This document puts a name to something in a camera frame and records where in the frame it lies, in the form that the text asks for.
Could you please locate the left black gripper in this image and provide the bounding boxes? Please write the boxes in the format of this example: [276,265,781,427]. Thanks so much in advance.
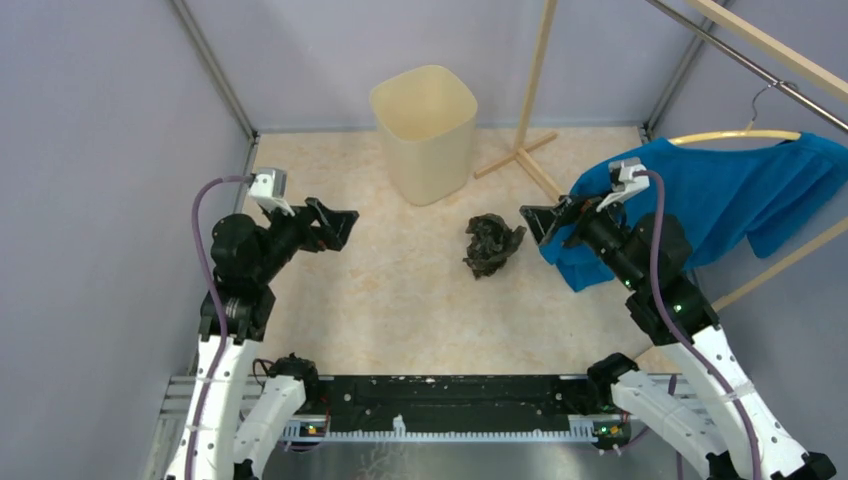
[253,194,359,281]

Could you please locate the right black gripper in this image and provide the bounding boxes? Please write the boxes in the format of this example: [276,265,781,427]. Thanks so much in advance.
[520,186,644,292]

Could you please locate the dark translucent trash bag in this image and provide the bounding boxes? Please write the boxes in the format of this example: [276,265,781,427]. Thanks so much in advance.
[463,213,527,280]

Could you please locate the cream plastic trash bin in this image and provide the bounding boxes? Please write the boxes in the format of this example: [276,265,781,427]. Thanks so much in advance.
[369,64,478,206]

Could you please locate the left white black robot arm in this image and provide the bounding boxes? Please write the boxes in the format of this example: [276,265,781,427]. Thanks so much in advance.
[164,197,359,479]

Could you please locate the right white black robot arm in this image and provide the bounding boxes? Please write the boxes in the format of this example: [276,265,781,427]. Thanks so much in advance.
[520,195,837,479]

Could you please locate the blue t-shirt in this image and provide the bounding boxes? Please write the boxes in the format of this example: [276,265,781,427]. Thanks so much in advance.
[536,132,848,293]

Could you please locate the yellow clothes hanger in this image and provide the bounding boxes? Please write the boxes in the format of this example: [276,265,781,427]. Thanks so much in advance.
[669,80,801,146]

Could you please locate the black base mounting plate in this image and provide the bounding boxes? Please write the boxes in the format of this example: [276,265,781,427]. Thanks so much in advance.
[307,375,635,438]

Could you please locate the metal hanging rod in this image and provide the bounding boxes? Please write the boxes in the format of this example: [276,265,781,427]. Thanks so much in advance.
[647,0,847,133]

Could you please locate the wooden clothes rack stand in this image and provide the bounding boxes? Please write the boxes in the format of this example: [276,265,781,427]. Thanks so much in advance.
[474,1,847,311]

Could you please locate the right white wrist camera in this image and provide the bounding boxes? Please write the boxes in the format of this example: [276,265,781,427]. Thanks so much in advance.
[595,157,650,212]

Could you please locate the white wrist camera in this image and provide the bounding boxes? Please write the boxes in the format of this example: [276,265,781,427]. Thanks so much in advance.
[247,167,295,217]
[595,157,650,212]

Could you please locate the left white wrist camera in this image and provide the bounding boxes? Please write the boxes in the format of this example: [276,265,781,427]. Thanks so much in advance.
[247,167,295,217]

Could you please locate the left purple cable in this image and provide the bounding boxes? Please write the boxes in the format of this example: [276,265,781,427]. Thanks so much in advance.
[182,174,256,480]

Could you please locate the purple cable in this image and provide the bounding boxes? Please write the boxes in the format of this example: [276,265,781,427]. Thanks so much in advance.
[182,174,256,480]
[633,169,764,480]

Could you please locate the aluminium frame rail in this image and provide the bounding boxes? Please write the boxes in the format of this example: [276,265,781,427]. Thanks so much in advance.
[168,0,259,144]

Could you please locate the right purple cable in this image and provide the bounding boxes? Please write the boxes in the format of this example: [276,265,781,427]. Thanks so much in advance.
[633,169,764,480]

